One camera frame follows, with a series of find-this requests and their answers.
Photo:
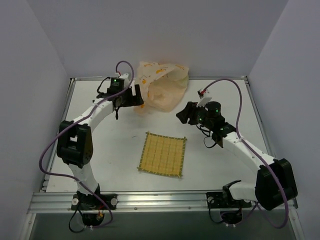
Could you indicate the translucent banana print plastic bag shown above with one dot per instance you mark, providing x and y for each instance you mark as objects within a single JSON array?
[{"x": 162, "y": 86}]

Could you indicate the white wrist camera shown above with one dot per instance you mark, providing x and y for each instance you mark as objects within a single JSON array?
[
  {"x": 204, "y": 98},
  {"x": 126, "y": 77}
]

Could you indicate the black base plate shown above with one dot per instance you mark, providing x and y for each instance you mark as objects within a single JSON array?
[
  {"x": 89, "y": 202},
  {"x": 216, "y": 200}
]

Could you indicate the aluminium front frame rail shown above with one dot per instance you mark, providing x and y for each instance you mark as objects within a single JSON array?
[{"x": 127, "y": 202}]

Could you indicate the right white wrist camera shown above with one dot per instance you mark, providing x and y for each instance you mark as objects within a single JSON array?
[{"x": 204, "y": 98}]

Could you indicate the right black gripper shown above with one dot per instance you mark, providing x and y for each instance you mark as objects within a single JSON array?
[{"x": 191, "y": 113}]

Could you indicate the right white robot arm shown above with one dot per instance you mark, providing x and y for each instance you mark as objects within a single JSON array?
[{"x": 275, "y": 182}]

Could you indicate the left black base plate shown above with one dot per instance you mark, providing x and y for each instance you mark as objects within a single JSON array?
[{"x": 89, "y": 202}]

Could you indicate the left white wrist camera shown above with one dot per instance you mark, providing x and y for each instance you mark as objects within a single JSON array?
[{"x": 126, "y": 77}]

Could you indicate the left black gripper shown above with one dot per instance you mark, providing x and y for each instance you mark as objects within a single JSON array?
[{"x": 132, "y": 97}]

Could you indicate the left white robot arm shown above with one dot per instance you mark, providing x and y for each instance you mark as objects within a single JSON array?
[{"x": 75, "y": 144}]

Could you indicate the yellow woven bamboo mat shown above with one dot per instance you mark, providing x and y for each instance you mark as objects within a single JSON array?
[{"x": 163, "y": 155}]

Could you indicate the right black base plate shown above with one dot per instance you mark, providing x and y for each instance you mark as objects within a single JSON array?
[{"x": 216, "y": 200}]

